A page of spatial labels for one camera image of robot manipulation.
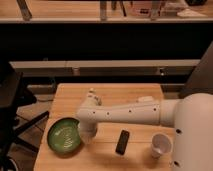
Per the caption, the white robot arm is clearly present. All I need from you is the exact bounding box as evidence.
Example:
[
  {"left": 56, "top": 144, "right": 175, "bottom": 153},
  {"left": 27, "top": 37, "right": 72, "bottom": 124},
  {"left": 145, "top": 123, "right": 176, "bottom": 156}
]
[{"left": 76, "top": 93, "right": 213, "bottom": 171}]

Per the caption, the green ceramic bowl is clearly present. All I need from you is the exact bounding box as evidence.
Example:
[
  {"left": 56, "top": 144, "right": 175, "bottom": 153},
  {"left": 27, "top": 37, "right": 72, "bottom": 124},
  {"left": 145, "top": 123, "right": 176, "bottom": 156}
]
[{"left": 47, "top": 117, "right": 81, "bottom": 154}]

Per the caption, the white tube bottle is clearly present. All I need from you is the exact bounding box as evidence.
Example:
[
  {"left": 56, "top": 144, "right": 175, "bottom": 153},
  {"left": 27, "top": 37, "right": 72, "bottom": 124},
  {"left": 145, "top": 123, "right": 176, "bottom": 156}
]
[{"left": 86, "top": 88, "right": 101, "bottom": 106}]

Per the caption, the white paper cup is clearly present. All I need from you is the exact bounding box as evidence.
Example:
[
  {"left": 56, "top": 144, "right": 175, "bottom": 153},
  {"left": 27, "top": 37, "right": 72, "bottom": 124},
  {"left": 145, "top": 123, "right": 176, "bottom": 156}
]
[{"left": 150, "top": 133, "right": 172, "bottom": 158}]

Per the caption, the white square sponge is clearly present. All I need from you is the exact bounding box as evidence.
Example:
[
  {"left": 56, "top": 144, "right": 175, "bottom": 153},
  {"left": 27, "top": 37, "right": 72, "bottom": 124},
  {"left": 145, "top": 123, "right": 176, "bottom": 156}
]
[{"left": 137, "top": 96, "right": 154, "bottom": 103}]

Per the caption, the black remote control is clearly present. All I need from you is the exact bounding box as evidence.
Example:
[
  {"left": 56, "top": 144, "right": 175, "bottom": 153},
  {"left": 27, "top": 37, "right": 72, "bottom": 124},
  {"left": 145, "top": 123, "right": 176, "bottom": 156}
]
[{"left": 115, "top": 130, "right": 130, "bottom": 155}]

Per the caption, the wooden shelf rail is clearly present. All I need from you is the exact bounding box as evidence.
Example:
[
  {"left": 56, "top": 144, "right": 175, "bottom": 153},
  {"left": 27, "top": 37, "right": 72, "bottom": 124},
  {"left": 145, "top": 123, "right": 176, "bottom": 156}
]
[{"left": 10, "top": 59, "right": 200, "bottom": 69}]

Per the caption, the black office chair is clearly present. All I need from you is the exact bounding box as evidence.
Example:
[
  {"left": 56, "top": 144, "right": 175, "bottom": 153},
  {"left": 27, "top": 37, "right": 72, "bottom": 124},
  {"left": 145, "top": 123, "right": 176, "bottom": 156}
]
[{"left": 0, "top": 60, "right": 49, "bottom": 171}]

